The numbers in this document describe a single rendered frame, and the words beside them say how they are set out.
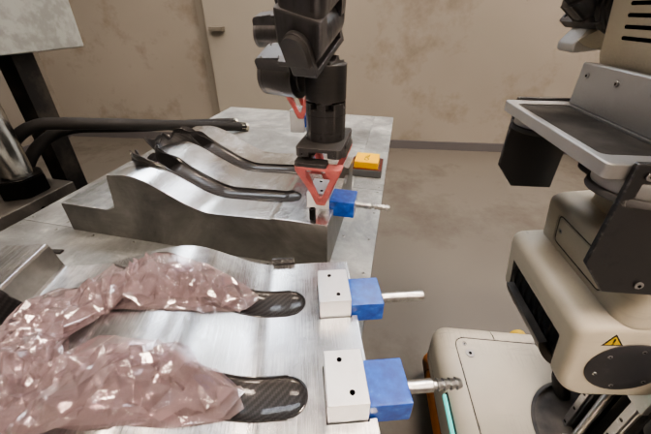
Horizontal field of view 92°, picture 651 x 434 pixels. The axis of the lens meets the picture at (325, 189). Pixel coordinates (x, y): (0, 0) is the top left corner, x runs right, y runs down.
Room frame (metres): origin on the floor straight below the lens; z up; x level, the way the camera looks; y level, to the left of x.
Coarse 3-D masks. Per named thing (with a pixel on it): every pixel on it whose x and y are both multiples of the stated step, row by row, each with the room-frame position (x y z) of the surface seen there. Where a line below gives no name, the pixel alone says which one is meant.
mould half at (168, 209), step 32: (192, 128) 0.70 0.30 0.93; (192, 160) 0.55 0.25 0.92; (224, 160) 0.59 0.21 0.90; (256, 160) 0.63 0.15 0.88; (288, 160) 0.62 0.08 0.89; (352, 160) 0.62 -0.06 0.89; (96, 192) 0.53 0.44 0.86; (128, 192) 0.46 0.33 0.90; (160, 192) 0.44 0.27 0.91; (192, 192) 0.46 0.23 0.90; (96, 224) 0.48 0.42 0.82; (128, 224) 0.46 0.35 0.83; (160, 224) 0.45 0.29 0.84; (192, 224) 0.43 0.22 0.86; (224, 224) 0.42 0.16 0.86; (256, 224) 0.41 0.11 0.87; (288, 224) 0.39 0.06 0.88; (320, 224) 0.38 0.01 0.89; (256, 256) 0.41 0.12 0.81; (288, 256) 0.39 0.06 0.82; (320, 256) 0.38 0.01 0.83
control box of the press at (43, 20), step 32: (0, 0) 0.88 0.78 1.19; (32, 0) 0.95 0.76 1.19; (64, 0) 1.04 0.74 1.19; (0, 32) 0.85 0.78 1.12; (32, 32) 0.92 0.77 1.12; (64, 32) 1.01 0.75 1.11; (0, 64) 0.90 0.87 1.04; (32, 64) 0.94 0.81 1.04; (32, 96) 0.90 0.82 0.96; (64, 160) 0.91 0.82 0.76
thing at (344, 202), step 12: (324, 180) 0.47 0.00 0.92; (324, 192) 0.43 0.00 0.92; (336, 192) 0.45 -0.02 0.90; (348, 192) 0.45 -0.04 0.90; (312, 204) 0.43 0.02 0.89; (336, 204) 0.42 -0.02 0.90; (348, 204) 0.42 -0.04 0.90; (360, 204) 0.43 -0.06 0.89; (372, 204) 0.43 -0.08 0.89; (384, 204) 0.43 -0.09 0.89; (348, 216) 0.42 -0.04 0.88
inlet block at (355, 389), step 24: (336, 360) 0.18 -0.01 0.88; (360, 360) 0.18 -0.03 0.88; (384, 360) 0.19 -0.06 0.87; (336, 384) 0.16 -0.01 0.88; (360, 384) 0.16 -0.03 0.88; (384, 384) 0.16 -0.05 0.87; (408, 384) 0.17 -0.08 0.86; (432, 384) 0.17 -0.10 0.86; (456, 384) 0.17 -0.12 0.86; (336, 408) 0.14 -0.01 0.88; (360, 408) 0.14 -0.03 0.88; (384, 408) 0.15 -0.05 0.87; (408, 408) 0.15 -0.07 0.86
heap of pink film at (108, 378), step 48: (96, 288) 0.25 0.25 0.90; (144, 288) 0.24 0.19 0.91; (192, 288) 0.25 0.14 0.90; (240, 288) 0.27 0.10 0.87; (0, 336) 0.20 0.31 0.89; (48, 336) 0.19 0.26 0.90; (96, 336) 0.17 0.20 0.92; (0, 384) 0.15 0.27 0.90; (48, 384) 0.15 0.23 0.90; (96, 384) 0.14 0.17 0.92; (144, 384) 0.14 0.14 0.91; (192, 384) 0.15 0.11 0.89; (0, 432) 0.12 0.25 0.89
